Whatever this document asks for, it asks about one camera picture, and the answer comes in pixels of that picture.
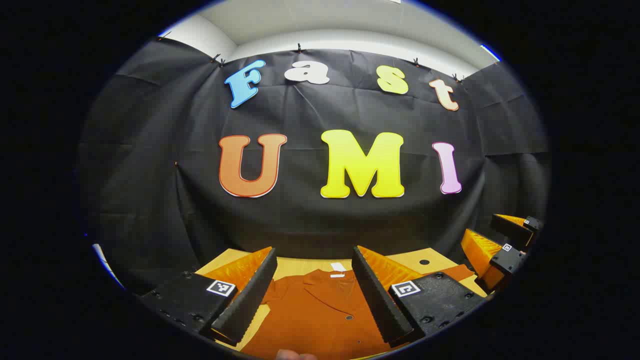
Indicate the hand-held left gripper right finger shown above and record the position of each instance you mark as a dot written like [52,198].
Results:
[375,300]

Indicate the black backdrop cloth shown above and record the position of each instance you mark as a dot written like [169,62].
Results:
[300,220]

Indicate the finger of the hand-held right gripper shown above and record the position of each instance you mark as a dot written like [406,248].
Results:
[505,262]
[515,231]

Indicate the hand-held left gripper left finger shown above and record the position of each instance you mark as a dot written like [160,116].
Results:
[250,300]

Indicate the orange knitted garment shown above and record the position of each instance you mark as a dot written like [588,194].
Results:
[320,315]

